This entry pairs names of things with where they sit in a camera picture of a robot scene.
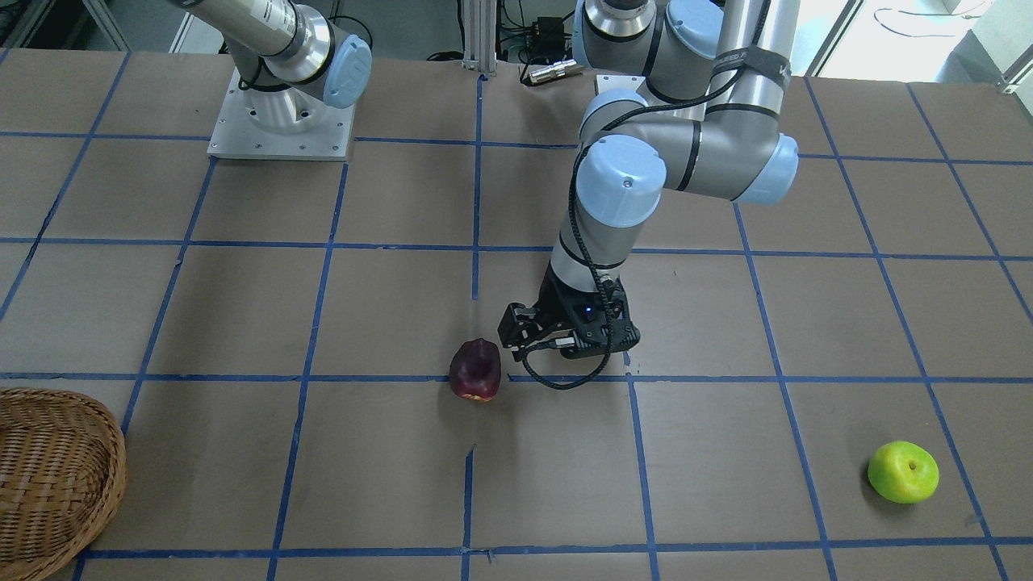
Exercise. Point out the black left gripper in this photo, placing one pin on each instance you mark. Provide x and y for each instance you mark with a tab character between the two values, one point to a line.
556	304

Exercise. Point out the dark red apple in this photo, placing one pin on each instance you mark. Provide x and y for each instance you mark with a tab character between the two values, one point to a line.
475	370

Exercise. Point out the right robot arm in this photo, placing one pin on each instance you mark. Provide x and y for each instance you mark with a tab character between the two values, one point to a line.
296	44

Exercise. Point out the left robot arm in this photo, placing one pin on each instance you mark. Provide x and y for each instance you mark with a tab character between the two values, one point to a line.
705	120

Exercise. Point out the woven wicker basket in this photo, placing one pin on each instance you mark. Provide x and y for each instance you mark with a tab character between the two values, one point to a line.
63	476

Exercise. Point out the green apple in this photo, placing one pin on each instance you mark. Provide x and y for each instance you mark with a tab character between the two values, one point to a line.
903	473

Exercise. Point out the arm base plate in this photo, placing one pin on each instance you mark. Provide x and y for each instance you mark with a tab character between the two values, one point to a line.
281	126

